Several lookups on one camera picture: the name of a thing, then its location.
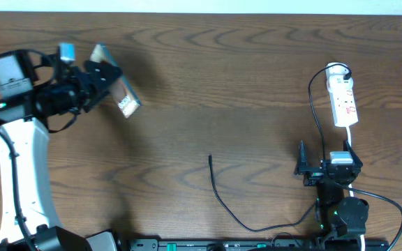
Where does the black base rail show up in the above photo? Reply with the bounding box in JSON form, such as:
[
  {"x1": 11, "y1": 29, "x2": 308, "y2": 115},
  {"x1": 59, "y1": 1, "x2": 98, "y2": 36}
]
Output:
[{"x1": 127, "y1": 238, "x2": 390, "y2": 251}]

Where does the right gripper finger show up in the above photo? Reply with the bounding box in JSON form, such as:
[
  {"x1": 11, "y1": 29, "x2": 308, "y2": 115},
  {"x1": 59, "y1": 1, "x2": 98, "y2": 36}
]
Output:
[
  {"x1": 294, "y1": 141, "x2": 308, "y2": 175},
  {"x1": 343, "y1": 140, "x2": 363, "y2": 168}
]

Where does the white power strip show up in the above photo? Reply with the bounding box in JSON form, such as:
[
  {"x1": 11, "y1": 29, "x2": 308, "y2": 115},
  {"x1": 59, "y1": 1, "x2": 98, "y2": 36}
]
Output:
[{"x1": 325, "y1": 62, "x2": 358, "y2": 128}]

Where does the black USB charging cable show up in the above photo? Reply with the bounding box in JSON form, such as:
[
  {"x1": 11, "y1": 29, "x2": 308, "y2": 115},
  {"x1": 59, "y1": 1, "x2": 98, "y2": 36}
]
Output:
[{"x1": 208, "y1": 63, "x2": 353, "y2": 233}]

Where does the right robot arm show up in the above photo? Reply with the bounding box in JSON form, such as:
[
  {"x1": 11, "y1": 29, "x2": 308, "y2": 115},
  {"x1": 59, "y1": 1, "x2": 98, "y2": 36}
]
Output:
[{"x1": 295, "y1": 141, "x2": 369, "y2": 250}]

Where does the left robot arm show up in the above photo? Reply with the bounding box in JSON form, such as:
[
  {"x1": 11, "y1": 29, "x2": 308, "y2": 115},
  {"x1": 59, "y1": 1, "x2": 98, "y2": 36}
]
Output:
[{"x1": 0, "y1": 44, "x2": 123, "y2": 250}]

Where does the Galaxy S25 Ultra smartphone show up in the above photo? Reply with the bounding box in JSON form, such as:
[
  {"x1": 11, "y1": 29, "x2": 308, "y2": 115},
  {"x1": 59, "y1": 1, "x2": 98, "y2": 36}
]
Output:
[{"x1": 90, "y1": 43, "x2": 142, "y2": 119}]

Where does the white power strip cord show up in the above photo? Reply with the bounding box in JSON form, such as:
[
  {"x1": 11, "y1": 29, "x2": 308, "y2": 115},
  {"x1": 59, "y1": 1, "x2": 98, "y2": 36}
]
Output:
[{"x1": 345, "y1": 125, "x2": 366, "y2": 251}]

